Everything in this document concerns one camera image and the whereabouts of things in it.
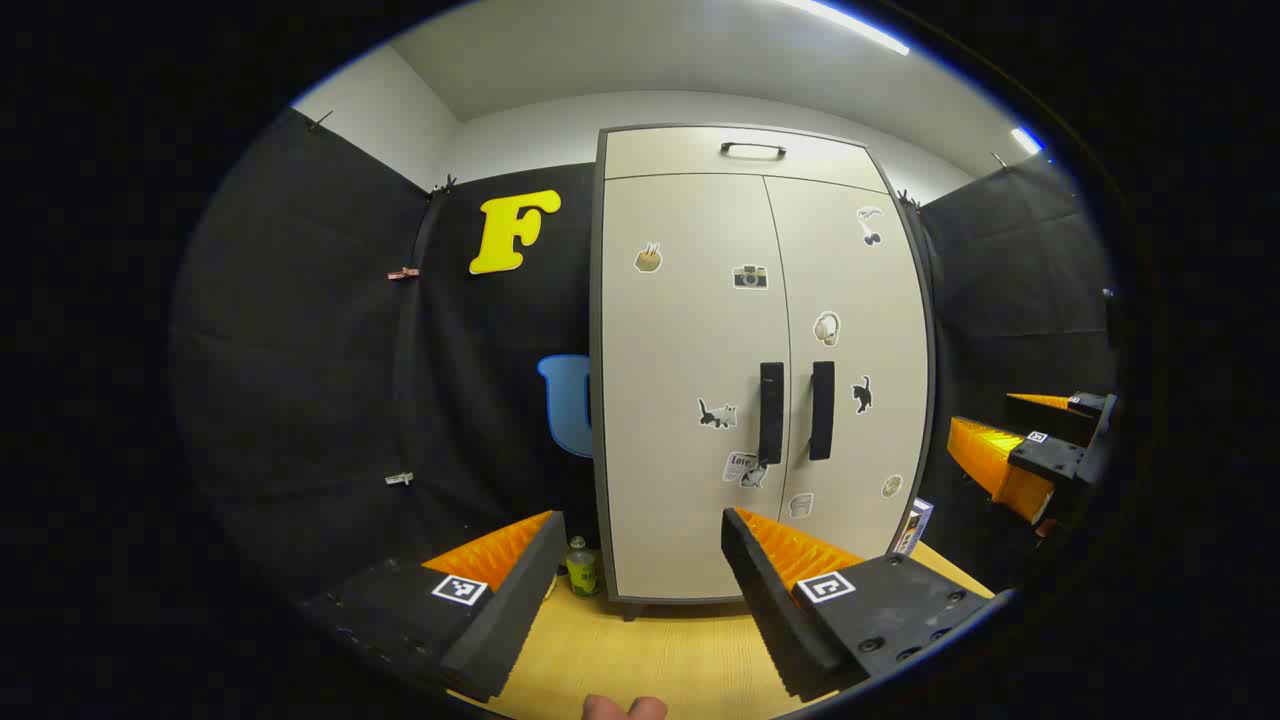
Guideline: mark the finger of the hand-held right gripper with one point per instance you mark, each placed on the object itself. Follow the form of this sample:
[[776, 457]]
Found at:
[[1050, 458], [1070, 415]]

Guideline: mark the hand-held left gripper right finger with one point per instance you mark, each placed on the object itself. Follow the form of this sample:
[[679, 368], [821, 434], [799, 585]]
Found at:
[[770, 600]]

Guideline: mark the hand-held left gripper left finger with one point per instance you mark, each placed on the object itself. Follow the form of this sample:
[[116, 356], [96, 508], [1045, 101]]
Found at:
[[505, 610]]

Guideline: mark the beige double-door shoe cabinet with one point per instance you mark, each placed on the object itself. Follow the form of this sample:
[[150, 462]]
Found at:
[[610, 400]]

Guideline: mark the beige cabinet door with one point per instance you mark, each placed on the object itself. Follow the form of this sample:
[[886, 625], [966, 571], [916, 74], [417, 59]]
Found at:
[[860, 300], [680, 340]]

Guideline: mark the beige cabinet flap panel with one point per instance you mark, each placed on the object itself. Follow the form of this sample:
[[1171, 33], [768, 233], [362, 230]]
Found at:
[[660, 152]]

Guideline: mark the green drink bottle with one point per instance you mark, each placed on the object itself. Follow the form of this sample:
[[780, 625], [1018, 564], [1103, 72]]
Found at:
[[583, 572]]

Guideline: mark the small white blue box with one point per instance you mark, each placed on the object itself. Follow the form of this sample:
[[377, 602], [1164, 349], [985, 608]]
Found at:
[[914, 525]]

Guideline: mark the short ceiling light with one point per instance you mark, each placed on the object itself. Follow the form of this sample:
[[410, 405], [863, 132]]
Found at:
[[1026, 140]]

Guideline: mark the black backdrop cloth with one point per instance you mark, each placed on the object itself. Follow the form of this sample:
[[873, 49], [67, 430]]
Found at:
[[300, 380]]

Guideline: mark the black cloth clip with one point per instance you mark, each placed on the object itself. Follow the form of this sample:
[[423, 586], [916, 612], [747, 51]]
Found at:
[[444, 186]]

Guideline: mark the long ceiling light strip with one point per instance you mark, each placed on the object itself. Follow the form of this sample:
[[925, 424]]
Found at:
[[850, 22]]

